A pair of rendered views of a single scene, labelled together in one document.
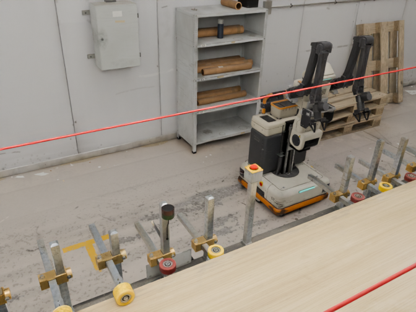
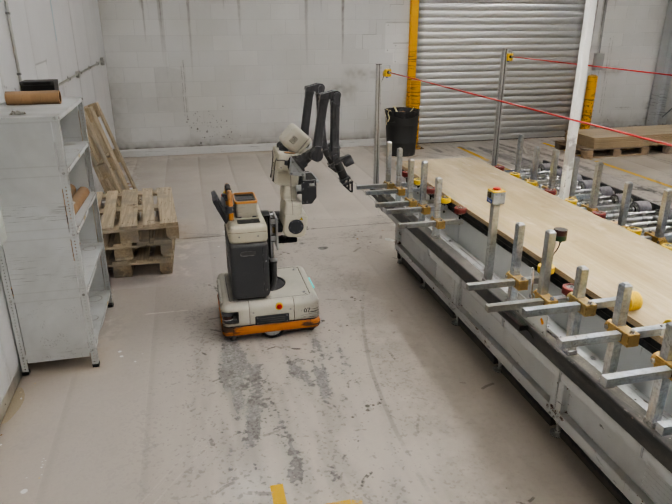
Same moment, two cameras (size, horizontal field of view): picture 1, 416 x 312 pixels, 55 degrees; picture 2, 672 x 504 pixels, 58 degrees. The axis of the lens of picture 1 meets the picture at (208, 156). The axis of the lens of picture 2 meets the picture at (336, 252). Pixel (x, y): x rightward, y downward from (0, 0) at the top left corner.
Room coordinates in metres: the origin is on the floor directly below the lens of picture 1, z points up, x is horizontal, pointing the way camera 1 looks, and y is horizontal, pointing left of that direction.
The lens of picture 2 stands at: (1.70, 2.86, 2.04)
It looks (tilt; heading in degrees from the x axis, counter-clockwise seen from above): 21 degrees down; 287
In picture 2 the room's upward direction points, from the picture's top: straight up
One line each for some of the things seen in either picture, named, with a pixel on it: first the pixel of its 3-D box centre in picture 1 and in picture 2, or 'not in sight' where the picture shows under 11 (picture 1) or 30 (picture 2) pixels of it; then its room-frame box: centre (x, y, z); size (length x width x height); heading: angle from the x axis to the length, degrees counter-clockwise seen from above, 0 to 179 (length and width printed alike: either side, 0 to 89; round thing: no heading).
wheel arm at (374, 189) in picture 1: (359, 179); (417, 209); (2.30, -1.03, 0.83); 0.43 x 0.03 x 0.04; 30
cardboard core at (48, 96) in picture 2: (231, 4); (33, 97); (4.54, -0.20, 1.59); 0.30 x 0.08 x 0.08; 30
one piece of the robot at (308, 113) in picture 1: (317, 112); (303, 183); (3.06, -0.89, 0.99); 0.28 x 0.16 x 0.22; 120
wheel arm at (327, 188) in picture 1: (332, 192); (430, 223); (2.18, -0.82, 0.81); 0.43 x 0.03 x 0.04; 30
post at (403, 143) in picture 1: (395, 168); (410, 191); (2.40, -1.31, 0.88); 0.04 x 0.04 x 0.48; 30
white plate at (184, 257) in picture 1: (169, 263); (531, 313); (1.56, 0.19, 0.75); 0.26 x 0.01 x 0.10; 120
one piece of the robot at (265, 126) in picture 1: (281, 137); (250, 244); (3.39, -0.69, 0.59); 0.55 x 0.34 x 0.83; 120
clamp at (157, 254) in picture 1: (161, 256); (545, 299); (1.51, 0.22, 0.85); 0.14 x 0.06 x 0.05; 120
